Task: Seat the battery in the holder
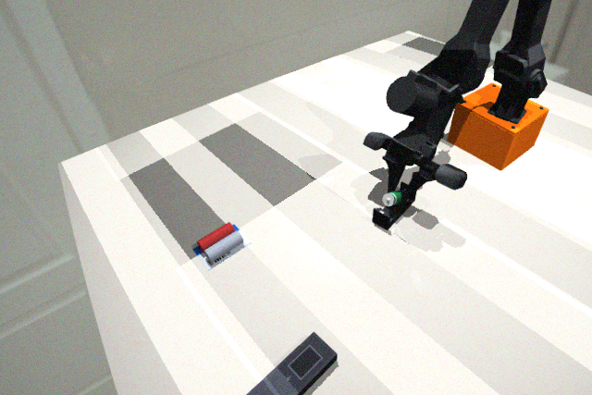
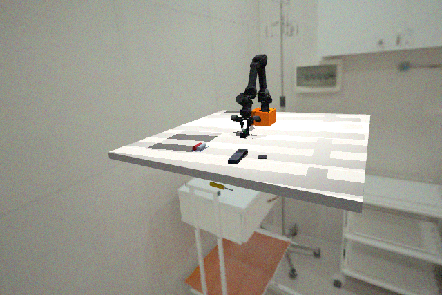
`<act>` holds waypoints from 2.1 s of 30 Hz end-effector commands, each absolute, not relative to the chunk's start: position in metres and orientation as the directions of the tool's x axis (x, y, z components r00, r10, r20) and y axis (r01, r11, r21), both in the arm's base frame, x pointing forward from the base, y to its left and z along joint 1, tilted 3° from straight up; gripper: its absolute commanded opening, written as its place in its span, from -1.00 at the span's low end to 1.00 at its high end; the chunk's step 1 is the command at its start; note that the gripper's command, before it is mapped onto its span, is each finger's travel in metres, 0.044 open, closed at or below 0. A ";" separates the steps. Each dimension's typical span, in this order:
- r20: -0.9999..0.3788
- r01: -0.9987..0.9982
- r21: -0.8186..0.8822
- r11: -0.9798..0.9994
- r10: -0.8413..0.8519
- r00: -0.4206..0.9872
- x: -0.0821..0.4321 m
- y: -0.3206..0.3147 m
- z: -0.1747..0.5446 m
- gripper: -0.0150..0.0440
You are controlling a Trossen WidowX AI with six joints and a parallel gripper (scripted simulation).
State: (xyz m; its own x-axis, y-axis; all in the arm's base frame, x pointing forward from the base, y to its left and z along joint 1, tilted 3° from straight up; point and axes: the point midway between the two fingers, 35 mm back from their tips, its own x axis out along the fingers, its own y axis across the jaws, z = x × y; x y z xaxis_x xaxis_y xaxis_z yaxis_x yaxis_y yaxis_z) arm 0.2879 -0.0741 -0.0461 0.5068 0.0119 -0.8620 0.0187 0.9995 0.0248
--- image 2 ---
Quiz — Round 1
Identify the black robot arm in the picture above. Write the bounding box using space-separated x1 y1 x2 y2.
236 54 272 116

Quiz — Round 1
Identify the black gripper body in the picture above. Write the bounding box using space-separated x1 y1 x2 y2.
231 107 261 122

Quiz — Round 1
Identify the yellow-brown screwdriver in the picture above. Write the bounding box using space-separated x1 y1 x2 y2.
209 182 233 191

